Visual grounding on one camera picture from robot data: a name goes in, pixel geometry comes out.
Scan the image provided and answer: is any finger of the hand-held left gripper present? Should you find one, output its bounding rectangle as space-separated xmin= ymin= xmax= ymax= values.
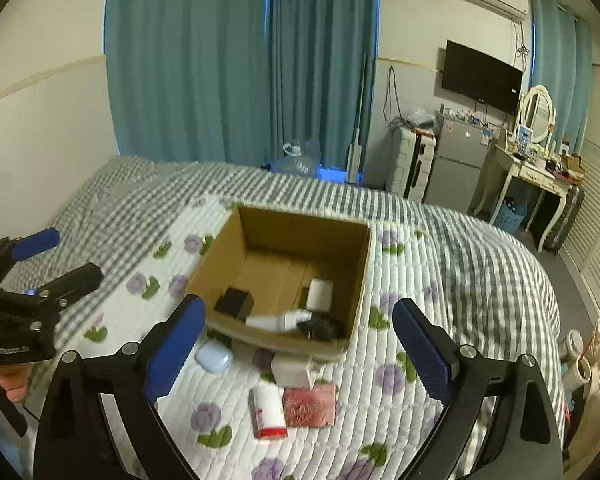
xmin=29 ymin=262 xmax=105 ymax=307
xmin=0 ymin=227 xmax=61 ymax=281

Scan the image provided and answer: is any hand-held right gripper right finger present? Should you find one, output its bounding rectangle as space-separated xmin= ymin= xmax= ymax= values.
xmin=391 ymin=297 xmax=566 ymax=480

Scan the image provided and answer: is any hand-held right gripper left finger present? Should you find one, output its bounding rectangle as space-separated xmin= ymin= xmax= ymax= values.
xmin=32 ymin=294 xmax=208 ymax=480

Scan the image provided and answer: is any white earbud case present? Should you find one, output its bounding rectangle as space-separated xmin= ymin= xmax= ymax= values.
xmin=195 ymin=340 xmax=233 ymax=374

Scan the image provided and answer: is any white bottle with red cap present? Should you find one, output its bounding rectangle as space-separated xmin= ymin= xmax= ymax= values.
xmin=251 ymin=385 xmax=288 ymax=442

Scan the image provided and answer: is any white rectangular box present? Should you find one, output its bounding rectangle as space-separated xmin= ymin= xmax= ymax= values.
xmin=271 ymin=352 xmax=317 ymax=389

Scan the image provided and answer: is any red patterned packet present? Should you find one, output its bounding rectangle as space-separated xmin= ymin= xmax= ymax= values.
xmin=282 ymin=384 xmax=337 ymax=428

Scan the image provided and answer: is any brown cardboard box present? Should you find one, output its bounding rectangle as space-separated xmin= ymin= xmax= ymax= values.
xmin=186 ymin=205 xmax=372 ymax=362

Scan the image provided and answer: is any person's left hand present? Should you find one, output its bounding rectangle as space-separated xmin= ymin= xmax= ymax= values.
xmin=0 ymin=362 xmax=31 ymax=403

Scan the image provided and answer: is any white floral quilt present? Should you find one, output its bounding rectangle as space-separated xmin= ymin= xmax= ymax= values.
xmin=55 ymin=195 xmax=486 ymax=480

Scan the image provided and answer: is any small black box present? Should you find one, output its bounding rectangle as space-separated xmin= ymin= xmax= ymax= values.
xmin=214 ymin=287 xmax=255 ymax=322

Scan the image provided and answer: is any grey checked bedsheet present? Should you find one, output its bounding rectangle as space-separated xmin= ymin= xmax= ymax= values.
xmin=30 ymin=155 xmax=568 ymax=480

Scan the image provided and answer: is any black charger adapter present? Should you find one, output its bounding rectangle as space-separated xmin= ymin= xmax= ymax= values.
xmin=297 ymin=312 xmax=348 ymax=343

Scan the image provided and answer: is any white spray bottle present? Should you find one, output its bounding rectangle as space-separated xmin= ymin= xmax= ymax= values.
xmin=245 ymin=309 xmax=312 ymax=332

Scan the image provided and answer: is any white cylindrical jar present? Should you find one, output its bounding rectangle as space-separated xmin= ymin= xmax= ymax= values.
xmin=306 ymin=278 xmax=334 ymax=311

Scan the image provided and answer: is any white paper roll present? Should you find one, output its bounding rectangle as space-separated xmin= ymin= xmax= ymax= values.
xmin=559 ymin=329 xmax=597 ymax=395

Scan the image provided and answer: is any blue waste basket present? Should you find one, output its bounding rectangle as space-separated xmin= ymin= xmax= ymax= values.
xmin=495 ymin=200 xmax=527 ymax=234

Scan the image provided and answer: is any white suitcase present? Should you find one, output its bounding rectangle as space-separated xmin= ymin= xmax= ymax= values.
xmin=386 ymin=125 xmax=437 ymax=202

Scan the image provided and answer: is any dark suitcase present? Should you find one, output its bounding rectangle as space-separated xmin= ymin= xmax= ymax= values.
xmin=544 ymin=185 xmax=586 ymax=256

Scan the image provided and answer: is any silver small refrigerator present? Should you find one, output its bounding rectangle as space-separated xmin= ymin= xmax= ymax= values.
xmin=422 ymin=112 xmax=497 ymax=214

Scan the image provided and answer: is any white dressing table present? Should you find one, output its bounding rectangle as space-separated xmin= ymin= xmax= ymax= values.
xmin=471 ymin=141 xmax=574 ymax=253

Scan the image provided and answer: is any clear water jug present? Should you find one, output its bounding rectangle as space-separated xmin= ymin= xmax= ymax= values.
xmin=269 ymin=139 xmax=323 ymax=177

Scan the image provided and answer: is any white upright pole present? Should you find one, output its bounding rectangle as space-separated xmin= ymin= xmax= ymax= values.
xmin=346 ymin=54 xmax=372 ymax=184

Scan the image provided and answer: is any wide teal curtain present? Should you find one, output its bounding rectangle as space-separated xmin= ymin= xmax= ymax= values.
xmin=104 ymin=0 xmax=382 ymax=173

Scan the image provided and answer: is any white oval vanity mirror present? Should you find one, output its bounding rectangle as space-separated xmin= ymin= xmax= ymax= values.
xmin=516 ymin=85 xmax=557 ymax=150

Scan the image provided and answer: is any narrow teal curtain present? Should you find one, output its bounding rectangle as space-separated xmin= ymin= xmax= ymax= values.
xmin=529 ymin=0 xmax=594 ymax=153

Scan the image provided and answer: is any black wall cable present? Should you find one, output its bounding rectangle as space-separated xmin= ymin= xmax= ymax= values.
xmin=382 ymin=65 xmax=407 ymax=128

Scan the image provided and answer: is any black wall television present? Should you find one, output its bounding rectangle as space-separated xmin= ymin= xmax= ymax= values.
xmin=440 ymin=39 xmax=524 ymax=116

